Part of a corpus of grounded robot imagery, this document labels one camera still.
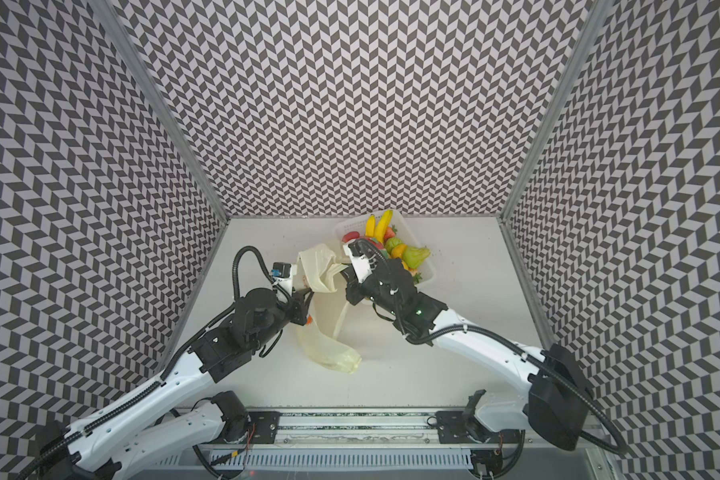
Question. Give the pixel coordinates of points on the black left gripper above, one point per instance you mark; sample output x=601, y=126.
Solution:
x=299, y=306

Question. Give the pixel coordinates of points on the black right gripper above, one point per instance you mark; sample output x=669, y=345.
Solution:
x=357, y=283

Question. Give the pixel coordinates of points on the green pear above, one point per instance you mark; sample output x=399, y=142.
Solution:
x=413, y=257

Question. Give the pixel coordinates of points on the yellow plastic bag orange print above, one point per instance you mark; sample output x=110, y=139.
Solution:
x=321, y=269

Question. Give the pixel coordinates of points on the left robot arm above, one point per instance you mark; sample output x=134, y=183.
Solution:
x=132, y=433

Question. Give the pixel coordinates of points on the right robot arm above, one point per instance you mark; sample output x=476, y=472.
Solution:
x=548, y=392

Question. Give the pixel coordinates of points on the orange fruit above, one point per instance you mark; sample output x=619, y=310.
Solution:
x=398, y=251

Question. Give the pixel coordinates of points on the green apple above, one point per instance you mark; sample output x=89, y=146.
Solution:
x=392, y=242

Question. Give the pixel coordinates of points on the yellow banana bunch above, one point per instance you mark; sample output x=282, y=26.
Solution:
x=376, y=226

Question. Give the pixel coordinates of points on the red apple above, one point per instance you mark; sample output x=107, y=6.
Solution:
x=350, y=236

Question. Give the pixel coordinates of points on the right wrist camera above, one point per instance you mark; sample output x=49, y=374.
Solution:
x=361, y=253

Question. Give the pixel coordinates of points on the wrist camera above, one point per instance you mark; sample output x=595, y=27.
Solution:
x=361, y=253
x=283, y=275

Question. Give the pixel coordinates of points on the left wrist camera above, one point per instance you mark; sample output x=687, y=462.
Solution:
x=283, y=275

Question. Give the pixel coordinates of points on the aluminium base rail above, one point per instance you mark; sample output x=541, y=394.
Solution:
x=365, y=428

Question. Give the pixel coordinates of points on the aluminium left corner post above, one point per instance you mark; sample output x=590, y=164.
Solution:
x=114, y=29

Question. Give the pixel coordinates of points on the aluminium corner post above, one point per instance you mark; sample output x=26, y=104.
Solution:
x=114, y=29
x=595, y=21

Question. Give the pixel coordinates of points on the aluminium right corner post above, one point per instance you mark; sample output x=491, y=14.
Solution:
x=595, y=21

